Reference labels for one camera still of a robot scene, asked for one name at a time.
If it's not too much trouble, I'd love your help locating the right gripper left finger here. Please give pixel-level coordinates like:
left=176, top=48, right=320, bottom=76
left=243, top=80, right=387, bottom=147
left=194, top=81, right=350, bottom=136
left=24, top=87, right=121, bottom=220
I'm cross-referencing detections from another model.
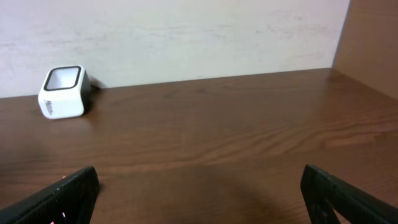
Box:
left=1, top=166, right=100, bottom=224

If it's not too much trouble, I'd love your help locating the white barcode scanner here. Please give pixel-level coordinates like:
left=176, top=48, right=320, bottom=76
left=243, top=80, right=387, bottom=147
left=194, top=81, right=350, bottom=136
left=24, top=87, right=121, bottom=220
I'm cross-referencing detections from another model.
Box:
left=38, top=65, right=91, bottom=119

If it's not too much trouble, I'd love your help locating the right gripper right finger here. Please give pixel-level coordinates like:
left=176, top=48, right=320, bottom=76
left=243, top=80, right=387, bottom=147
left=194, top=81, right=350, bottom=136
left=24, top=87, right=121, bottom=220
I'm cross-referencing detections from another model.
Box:
left=300, top=164, right=397, bottom=224

